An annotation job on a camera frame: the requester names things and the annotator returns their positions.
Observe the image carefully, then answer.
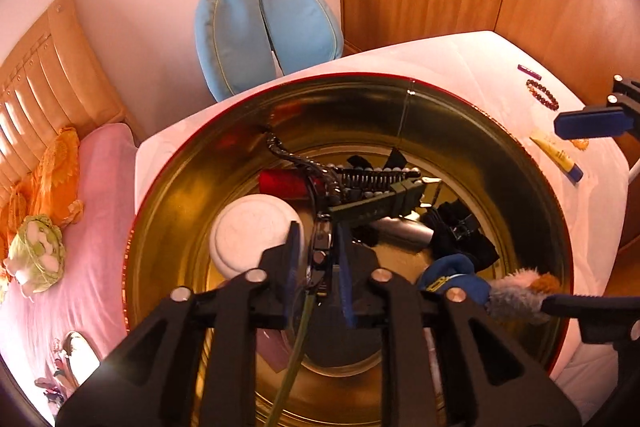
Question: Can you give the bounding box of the dark bead bracelet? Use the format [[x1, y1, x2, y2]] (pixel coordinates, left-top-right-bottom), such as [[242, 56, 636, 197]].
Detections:
[[525, 78, 559, 110]]

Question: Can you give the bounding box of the cabbage plush toy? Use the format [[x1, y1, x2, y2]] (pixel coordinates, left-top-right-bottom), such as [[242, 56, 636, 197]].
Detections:
[[2, 214, 67, 298]]

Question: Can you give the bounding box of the tan padded headboard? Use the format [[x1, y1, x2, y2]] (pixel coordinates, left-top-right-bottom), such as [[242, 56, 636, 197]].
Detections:
[[0, 0, 128, 192]]

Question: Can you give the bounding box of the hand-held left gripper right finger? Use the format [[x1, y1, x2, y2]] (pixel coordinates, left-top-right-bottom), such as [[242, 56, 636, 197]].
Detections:
[[336, 223, 583, 427]]

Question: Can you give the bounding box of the red small case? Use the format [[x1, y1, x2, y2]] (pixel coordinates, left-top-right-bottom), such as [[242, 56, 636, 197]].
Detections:
[[258, 169, 311, 200]]

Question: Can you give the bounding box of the blue chair backrest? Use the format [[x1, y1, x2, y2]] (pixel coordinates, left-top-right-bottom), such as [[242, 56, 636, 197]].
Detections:
[[194, 0, 345, 104]]

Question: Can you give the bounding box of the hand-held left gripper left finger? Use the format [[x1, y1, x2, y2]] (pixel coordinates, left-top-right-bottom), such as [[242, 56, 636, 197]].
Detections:
[[56, 221, 307, 427]]

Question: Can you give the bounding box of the yellow cream tube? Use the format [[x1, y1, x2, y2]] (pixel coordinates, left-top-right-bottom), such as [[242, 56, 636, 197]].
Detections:
[[529, 129, 585, 184]]

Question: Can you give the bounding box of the white round embossed jar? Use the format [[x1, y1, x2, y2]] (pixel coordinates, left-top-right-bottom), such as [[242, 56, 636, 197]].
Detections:
[[209, 195, 303, 280]]

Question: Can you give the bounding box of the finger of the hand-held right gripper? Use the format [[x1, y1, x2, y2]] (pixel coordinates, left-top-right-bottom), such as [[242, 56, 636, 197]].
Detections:
[[540, 292, 640, 345], [553, 74, 640, 140]]

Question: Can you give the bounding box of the round gold tin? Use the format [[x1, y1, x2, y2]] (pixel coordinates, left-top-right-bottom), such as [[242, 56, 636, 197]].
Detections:
[[120, 76, 576, 425]]

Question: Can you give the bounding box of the pink bed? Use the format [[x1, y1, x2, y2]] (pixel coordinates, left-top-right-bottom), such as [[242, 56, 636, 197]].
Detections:
[[0, 122, 141, 418]]

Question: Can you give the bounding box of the round silver mirror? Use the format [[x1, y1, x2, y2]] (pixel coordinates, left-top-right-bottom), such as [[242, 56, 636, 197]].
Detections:
[[65, 331, 101, 390]]

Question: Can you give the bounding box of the small black hair clip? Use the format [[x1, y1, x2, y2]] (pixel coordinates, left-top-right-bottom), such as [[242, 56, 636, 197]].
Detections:
[[347, 149, 408, 172]]

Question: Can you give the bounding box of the large orange pillow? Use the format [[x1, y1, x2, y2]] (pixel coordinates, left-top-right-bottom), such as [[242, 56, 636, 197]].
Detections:
[[30, 127, 83, 228]]

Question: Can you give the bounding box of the blue pouch with fur pompom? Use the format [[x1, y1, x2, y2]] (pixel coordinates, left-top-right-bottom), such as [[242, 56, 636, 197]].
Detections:
[[417, 254, 561, 325]]

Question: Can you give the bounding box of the black pearl hair clip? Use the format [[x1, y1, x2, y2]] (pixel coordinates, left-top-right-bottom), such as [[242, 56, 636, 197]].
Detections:
[[265, 127, 423, 202]]

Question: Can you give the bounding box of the silver metal tube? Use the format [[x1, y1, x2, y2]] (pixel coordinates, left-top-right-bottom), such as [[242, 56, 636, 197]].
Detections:
[[370, 217, 435, 248]]

